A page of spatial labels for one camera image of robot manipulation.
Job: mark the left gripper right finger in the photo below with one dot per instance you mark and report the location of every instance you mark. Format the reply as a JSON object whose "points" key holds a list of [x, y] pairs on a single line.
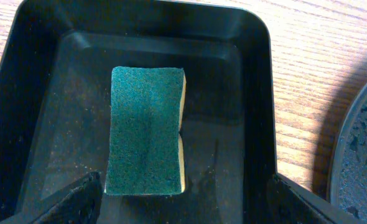
{"points": [[288, 202]]}

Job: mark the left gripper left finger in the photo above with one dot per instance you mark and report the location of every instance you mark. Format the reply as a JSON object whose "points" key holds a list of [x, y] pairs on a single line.
{"points": [[77, 203]]}

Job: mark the green yellow sponge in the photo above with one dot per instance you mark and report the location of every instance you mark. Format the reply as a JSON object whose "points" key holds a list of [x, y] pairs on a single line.
{"points": [[145, 146]]}

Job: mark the round black tray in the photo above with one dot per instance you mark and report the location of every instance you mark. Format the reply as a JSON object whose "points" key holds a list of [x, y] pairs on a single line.
{"points": [[347, 185]]}

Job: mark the black rectangular tray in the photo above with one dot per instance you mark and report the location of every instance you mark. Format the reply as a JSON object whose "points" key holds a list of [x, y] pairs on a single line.
{"points": [[55, 93]]}

